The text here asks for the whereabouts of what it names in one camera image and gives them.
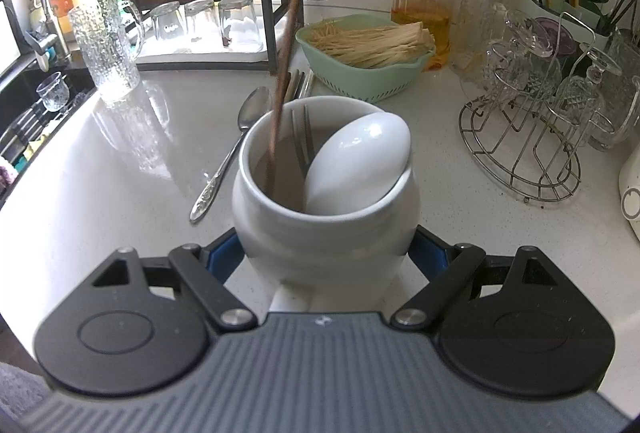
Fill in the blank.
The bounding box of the green utensil drainer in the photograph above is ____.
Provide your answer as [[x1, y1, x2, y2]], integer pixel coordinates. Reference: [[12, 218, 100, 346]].
[[510, 0, 623, 41]]

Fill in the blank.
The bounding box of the dried noodle bundle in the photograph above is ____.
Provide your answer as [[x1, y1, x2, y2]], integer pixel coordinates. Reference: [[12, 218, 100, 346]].
[[306, 22, 437, 70]]

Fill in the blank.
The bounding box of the silver metal spoon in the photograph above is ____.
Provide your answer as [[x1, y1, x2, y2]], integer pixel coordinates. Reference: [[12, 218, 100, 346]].
[[188, 86, 271, 225]]

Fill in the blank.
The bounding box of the ribbed glass pitcher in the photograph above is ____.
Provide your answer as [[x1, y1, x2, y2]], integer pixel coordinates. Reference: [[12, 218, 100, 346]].
[[585, 29, 640, 153]]

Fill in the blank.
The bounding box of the green plastic colander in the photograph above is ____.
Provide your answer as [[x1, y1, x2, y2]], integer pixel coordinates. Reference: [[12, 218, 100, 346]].
[[295, 13, 437, 102]]

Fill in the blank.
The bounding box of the steel kitchen faucet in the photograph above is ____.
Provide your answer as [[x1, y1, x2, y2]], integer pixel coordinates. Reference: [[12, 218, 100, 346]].
[[0, 0, 65, 62]]

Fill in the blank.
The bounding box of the black kitchen sink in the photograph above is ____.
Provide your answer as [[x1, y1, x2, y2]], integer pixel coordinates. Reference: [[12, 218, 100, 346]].
[[0, 63, 97, 194]]

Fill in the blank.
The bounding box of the small metal fork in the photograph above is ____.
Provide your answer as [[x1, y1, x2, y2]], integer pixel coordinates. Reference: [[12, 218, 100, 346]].
[[290, 106, 316, 179]]

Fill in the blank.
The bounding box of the clear glass tumbler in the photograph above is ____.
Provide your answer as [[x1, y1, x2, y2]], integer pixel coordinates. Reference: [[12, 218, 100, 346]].
[[218, 0, 264, 53], [150, 2, 185, 43], [184, 0, 221, 46]]

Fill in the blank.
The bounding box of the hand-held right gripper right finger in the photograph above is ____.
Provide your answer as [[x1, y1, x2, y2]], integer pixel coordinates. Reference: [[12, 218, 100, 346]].
[[390, 225, 576, 330]]

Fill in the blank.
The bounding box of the clear stemmed glass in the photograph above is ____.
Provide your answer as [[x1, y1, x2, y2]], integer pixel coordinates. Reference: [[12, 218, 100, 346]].
[[492, 3, 563, 101], [552, 47, 625, 150]]

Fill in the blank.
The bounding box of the wire glass rack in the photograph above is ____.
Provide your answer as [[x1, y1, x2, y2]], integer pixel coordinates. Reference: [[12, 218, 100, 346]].
[[458, 10, 599, 205]]

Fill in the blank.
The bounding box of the tall textured glass mug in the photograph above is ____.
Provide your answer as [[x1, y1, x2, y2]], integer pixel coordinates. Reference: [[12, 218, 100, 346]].
[[68, 0, 147, 103]]

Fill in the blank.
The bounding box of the white electric cooking pot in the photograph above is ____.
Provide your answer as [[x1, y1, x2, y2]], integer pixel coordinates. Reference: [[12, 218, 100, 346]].
[[618, 152, 640, 244]]

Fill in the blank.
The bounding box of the small stemmed glass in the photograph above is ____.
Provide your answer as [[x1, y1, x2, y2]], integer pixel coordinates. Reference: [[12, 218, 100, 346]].
[[36, 72, 69, 112]]

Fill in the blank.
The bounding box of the clear glass mug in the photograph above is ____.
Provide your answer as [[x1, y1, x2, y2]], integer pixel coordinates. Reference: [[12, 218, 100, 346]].
[[451, 0, 518, 86]]

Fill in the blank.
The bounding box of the small white bottle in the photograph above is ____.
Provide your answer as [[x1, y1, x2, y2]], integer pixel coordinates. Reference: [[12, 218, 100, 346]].
[[27, 0, 49, 33]]

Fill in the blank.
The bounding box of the purple cup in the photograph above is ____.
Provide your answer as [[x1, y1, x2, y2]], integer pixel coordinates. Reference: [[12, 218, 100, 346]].
[[534, 16, 576, 60]]

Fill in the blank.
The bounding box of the brown wooden spoon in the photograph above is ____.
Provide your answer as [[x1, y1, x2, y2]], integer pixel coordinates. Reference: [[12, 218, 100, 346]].
[[264, 0, 332, 201]]

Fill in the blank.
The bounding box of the white ceramic soup spoon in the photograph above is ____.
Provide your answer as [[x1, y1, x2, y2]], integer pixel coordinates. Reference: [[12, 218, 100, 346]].
[[303, 110, 414, 217]]

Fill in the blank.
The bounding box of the white ceramic mug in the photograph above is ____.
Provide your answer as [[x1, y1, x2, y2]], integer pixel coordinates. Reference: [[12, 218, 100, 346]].
[[231, 94, 422, 314]]

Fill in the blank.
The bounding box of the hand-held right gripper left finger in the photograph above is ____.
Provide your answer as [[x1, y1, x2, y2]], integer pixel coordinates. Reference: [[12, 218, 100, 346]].
[[75, 228, 258, 333]]

